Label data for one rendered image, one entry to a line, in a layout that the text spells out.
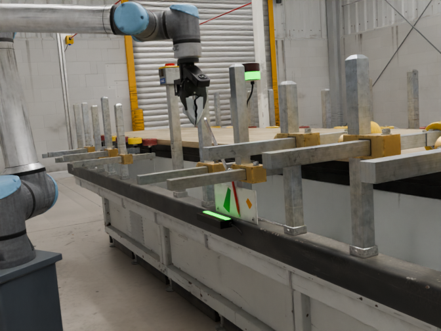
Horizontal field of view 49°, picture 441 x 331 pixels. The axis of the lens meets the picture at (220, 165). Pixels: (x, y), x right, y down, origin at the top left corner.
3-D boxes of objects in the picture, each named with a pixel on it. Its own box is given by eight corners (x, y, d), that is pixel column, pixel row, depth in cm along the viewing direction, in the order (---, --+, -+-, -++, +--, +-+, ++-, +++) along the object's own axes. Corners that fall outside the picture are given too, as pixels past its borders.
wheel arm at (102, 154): (63, 162, 265) (63, 154, 264) (63, 162, 268) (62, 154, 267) (140, 154, 285) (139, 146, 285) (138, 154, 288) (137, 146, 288)
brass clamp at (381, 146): (381, 161, 97) (380, 135, 96) (335, 157, 108) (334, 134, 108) (403, 157, 99) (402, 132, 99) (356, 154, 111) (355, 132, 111)
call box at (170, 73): (166, 86, 187) (165, 66, 186) (159, 87, 193) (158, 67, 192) (183, 85, 190) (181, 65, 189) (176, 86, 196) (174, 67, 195)
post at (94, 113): (100, 182, 304) (91, 105, 298) (98, 181, 307) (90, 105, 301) (105, 181, 306) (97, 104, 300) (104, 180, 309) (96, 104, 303)
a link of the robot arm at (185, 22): (172, 9, 161) (201, 6, 159) (174, 47, 162) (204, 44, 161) (163, 3, 152) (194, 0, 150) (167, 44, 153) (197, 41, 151)
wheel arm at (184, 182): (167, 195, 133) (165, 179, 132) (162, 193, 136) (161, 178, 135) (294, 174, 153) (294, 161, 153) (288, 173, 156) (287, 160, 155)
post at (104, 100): (110, 179, 282) (102, 96, 276) (108, 179, 285) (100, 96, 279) (116, 178, 283) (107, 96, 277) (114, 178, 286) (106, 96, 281)
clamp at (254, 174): (252, 184, 142) (251, 167, 141) (230, 179, 154) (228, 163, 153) (268, 181, 144) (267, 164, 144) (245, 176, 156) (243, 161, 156)
